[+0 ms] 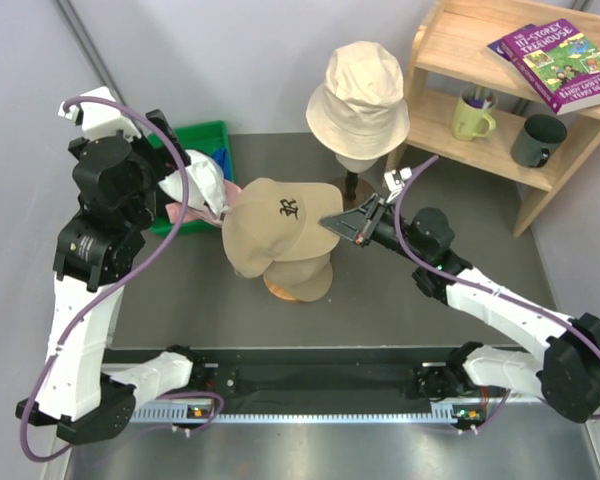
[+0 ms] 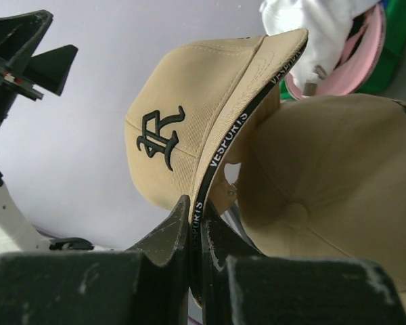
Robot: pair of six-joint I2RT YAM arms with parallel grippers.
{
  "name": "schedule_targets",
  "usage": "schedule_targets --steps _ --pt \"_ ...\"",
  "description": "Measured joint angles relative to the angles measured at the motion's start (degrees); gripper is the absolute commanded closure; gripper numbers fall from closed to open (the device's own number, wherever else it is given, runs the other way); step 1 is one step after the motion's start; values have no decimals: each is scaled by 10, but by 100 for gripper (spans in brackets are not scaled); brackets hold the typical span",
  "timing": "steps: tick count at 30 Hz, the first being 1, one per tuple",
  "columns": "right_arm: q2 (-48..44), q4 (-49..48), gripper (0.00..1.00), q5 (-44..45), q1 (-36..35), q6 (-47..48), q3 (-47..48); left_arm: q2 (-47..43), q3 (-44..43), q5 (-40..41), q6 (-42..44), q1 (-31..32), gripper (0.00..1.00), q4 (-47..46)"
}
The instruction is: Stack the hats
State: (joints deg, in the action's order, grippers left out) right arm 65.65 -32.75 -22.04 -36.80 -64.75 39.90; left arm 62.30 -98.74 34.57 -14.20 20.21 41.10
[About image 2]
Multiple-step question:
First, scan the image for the pink white baseball cap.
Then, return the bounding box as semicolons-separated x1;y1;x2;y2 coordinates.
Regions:
260;0;386;100

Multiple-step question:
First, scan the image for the green plastic bin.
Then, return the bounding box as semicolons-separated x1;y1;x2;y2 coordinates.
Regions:
279;0;406;102

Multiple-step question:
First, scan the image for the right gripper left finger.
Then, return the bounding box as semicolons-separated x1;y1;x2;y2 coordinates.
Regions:
0;195;190;324

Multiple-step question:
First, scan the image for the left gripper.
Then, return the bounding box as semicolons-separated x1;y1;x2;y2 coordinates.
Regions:
0;9;78;126

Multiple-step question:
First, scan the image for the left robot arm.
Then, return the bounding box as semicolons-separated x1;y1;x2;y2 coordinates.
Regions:
0;9;95;254

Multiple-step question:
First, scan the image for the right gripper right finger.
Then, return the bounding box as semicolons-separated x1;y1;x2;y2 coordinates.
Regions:
191;204;406;324

